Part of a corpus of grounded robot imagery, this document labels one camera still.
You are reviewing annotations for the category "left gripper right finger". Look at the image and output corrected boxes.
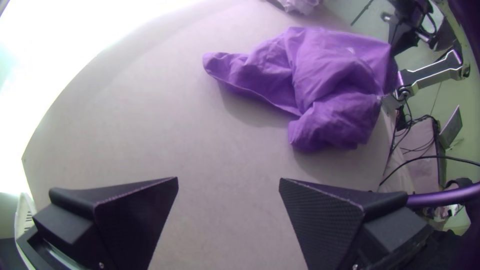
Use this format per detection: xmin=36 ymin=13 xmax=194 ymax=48
xmin=278 ymin=178 xmax=434 ymax=270

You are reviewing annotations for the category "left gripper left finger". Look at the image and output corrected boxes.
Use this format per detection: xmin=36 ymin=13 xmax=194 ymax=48
xmin=31 ymin=176 xmax=179 ymax=270

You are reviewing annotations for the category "dark t-shirt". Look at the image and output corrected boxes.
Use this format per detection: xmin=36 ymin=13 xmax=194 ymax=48
xmin=202 ymin=26 xmax=399 ymax=153

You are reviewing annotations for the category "white laundry basket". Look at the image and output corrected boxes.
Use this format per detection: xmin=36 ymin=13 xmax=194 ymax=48
xmin=14 ymin=191 xmax=38 ymax=248

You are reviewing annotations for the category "white garment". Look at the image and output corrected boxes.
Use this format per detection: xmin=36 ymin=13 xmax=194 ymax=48
xmin=279 ymin=0 xmax=322 ymax=16

